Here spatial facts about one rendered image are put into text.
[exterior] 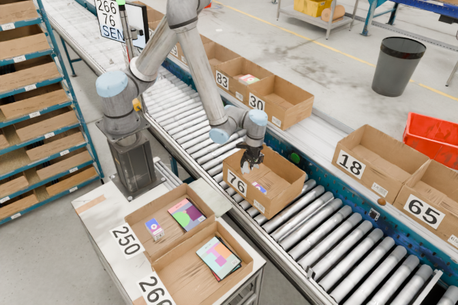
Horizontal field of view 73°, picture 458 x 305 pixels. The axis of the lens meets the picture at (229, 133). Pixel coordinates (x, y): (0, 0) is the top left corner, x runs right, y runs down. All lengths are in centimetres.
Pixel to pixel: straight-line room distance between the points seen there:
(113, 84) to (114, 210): 73
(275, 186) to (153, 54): 103
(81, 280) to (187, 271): 117
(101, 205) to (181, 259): 59
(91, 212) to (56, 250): 95
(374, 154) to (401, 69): 241
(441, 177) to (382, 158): 33
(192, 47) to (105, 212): 110
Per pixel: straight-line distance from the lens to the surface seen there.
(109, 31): 262
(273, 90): 251
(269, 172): 201
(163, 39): 147
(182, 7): 122
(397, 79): 449
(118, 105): 160
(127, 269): 169
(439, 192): 206
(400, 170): 208
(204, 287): 158
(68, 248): 283
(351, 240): 182
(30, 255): 292
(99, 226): 188
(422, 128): 395
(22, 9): 233
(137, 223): 181
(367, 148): 215
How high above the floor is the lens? 220
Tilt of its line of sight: 39 degrees down
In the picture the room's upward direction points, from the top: straight up
